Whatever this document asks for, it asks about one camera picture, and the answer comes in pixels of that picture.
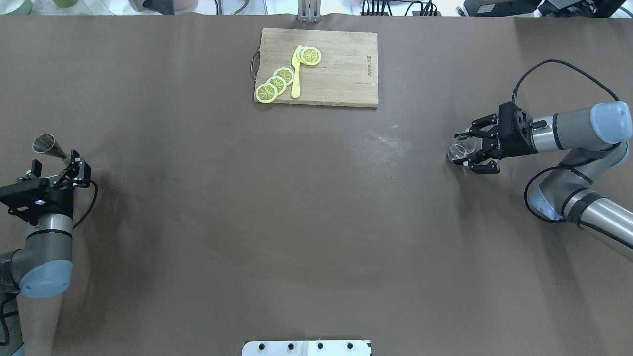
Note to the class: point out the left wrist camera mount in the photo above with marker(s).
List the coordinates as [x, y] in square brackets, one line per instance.
[21, 199]

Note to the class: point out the aluminium frame post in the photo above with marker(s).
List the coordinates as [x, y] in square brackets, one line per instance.
[309, 11]

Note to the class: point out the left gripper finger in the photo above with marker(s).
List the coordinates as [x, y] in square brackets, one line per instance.
[33, 178]
[76, 174]

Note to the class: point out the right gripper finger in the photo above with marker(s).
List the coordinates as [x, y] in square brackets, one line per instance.
[484, 131]
[484, 161]

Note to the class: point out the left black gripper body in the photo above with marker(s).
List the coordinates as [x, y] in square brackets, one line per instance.
[57, 199]

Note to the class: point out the lemon slice far end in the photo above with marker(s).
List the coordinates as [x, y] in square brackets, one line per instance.
[266, 93]

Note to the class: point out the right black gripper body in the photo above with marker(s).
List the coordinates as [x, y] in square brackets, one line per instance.
[513, 142]

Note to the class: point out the green plastic cup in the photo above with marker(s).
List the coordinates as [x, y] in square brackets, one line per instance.
[65, 4]

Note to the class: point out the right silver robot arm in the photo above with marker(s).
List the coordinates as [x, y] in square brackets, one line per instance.
[595, 139]

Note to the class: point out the white pedestal base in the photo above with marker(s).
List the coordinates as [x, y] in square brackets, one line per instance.
[308, 348]

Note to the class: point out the steel jigger shaker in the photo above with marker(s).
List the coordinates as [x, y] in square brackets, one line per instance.
[46, 144]

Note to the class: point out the yellow plastic knife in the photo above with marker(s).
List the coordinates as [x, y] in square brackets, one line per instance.
[296, 66]

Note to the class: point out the lemon slice by knife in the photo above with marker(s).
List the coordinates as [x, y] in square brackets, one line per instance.
[310, 56]

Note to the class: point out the clear glass measuring cup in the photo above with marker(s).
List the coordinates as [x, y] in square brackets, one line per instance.
[462, 147]

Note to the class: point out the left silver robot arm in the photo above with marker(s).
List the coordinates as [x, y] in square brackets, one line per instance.
[43, 267]

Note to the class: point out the pink bowl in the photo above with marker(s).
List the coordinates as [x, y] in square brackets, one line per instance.
[164, 7]

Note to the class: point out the bamboo cutting board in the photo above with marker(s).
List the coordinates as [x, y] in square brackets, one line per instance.
[347, 75]

